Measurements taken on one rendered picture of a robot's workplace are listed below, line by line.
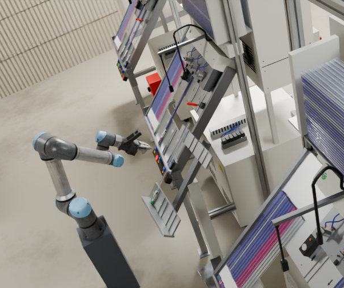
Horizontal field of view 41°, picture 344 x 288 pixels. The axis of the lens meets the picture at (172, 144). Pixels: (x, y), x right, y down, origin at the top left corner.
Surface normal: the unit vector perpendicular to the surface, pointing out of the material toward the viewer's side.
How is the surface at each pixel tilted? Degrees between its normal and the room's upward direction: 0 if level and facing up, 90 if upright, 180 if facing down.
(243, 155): 0
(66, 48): 90
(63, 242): 0
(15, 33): 90
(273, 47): 90
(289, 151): 90
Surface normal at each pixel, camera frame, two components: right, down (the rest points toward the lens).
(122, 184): -0.27, -0.76
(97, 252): 0.39, 0.48
